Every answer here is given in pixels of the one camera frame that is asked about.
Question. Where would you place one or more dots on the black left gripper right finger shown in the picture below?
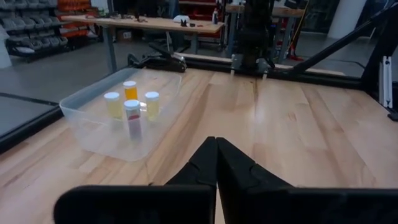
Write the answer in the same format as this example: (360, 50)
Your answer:
(239, 180)

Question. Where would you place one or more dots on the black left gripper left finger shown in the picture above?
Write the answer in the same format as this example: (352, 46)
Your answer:
(199, 174)

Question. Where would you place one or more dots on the small yellow bottle white cap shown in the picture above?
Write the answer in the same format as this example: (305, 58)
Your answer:
(152, 105)
(113, 105)

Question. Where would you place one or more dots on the small purple bottle white cap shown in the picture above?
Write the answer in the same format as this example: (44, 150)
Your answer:
(133, 119)

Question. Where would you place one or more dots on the small orange bottle white cap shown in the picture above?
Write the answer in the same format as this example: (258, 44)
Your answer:
(130, 91)

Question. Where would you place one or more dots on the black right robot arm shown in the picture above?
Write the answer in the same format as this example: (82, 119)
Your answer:
(255, 34)

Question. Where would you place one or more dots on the clear plastic bin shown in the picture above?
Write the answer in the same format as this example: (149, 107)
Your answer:
(102, 140)

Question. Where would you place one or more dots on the red storage bin rack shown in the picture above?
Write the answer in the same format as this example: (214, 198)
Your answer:
(73, 6)

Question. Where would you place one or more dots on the grey storage bin rack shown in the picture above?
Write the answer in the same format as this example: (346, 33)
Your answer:
(28, 25)

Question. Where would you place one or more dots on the white object on workbench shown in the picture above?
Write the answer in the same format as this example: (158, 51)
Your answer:
(180, 18)

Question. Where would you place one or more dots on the wooden workbench grey legs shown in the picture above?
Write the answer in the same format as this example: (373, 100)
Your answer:
(155, 23)

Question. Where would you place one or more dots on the cardboard box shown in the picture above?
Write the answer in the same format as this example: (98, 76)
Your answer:
(126, 35)

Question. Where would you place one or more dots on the white spray bottle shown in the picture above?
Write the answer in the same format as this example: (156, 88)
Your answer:
(215, 17)

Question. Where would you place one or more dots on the wooden workbench with clutter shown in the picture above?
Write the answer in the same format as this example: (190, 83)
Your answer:
(283, 12)

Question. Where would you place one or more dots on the white pillar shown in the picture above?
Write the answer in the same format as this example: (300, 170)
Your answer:
(346, 18)

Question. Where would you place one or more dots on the black aluminium table frame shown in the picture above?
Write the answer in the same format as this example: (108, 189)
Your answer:
(326, 79)

